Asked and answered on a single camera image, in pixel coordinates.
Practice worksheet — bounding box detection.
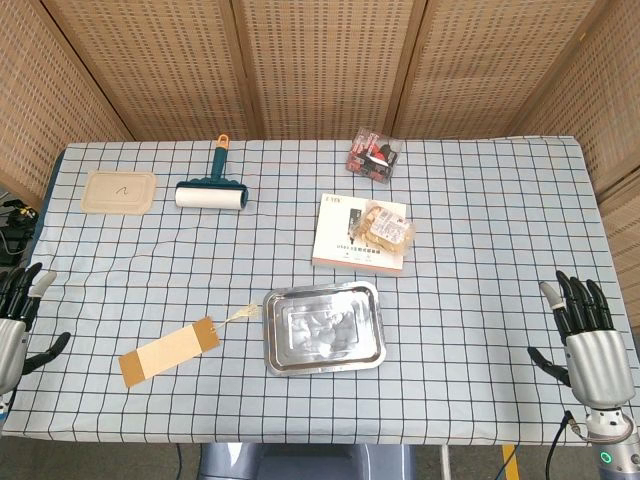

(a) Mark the black equipment with cables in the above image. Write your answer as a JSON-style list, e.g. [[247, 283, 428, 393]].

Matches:
[[0, 198, 39, 269]]

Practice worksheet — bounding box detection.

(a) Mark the rectangular metal tray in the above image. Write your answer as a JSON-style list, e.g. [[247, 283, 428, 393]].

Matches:
[[262, 280, 388, 377]]

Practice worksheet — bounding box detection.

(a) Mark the black cable at right wrist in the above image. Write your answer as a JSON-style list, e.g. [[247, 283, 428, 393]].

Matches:
[[544, 410, 591, 480]]

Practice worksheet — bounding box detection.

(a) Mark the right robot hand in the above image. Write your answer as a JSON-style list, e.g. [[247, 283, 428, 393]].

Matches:
[[527, 270, 637, 412]]

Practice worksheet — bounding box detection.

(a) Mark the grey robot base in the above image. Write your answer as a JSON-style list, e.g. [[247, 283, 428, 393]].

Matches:
[[198, 442, 419, 480]]

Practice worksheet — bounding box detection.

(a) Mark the woven bamboo folding screen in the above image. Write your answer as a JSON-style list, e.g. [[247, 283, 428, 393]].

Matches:
[[0, 0, 640, 301]]

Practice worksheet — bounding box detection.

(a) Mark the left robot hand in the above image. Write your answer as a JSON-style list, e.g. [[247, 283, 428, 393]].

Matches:
[[0, 262, 72, 396]]

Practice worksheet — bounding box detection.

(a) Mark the blue checked tablecloth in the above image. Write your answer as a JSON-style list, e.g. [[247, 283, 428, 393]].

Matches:
[[0, 135, 640, 448]]

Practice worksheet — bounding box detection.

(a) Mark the teal handled lint roller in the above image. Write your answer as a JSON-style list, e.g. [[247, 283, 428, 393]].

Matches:
[[174, 133, 248, 215]]

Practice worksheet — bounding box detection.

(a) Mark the pastry bag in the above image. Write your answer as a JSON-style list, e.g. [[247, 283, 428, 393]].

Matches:
[[358, 200, 417, 258]]

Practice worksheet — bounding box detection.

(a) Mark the white USB cable box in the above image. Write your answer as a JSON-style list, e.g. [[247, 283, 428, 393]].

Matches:
[[311, 192, 407, 278]]

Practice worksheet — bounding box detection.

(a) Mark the clear pack of batteries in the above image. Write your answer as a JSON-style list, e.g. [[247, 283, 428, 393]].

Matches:
[[344, 126, 405, 185]]

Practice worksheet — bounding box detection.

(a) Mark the brown paper bookmark with tassel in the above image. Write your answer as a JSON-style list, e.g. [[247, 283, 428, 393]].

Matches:
[[118, 302, 263, 389]]

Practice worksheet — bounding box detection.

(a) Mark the beige paper pulp lid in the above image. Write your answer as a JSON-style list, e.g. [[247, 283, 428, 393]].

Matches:
[[80, 170, 158, 215]]

